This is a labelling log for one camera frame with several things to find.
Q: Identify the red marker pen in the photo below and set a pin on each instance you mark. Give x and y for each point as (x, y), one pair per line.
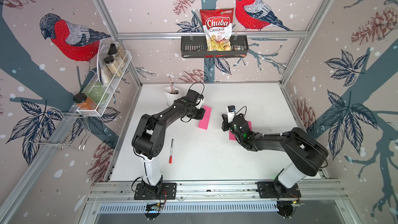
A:
(171, 152)

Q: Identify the beige spice bottle black cap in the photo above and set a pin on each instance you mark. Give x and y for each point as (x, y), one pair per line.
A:
(113, 67)

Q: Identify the white wire shelf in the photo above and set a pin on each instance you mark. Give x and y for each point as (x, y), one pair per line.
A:
(104, 76)

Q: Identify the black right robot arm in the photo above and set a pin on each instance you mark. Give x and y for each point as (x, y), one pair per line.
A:
(306, 154)

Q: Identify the white cup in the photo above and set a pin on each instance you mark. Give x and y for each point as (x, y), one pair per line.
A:
(170, 96)

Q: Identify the orange spice jar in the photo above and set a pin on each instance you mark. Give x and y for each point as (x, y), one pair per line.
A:
(84, 102)

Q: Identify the pink pen in cup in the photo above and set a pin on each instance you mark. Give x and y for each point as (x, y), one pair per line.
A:
(172, 91)

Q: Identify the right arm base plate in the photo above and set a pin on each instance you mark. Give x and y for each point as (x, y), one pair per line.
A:
(272, 189)

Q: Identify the Chuba cassava chips bag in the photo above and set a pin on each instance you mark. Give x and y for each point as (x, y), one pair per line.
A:
(217, 25)

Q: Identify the green glass jar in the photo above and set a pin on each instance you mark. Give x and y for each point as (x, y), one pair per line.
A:
(96, 91)

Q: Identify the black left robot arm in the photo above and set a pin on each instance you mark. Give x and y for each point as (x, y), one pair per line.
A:
(148, 140)

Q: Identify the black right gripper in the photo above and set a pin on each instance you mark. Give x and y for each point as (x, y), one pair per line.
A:
(224, 122)

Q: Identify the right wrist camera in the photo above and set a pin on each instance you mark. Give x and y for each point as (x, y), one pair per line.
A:
(231, 111)

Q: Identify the chrome wire hook rack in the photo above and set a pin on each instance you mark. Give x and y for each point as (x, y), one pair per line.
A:
(63, 130)

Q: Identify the pink square paper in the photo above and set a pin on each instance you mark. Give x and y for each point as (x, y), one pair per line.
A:
(204, 122)
(232, 136)

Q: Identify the black wire basket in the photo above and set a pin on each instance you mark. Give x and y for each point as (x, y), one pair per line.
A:
(200, 47)

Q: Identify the aluminium mounting rail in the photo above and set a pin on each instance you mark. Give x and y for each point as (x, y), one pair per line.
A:
(220, 190)

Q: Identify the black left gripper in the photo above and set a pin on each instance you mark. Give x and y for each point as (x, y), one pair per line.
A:
(200, 116)

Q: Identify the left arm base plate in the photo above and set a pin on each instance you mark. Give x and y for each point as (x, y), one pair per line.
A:
(163, 191)

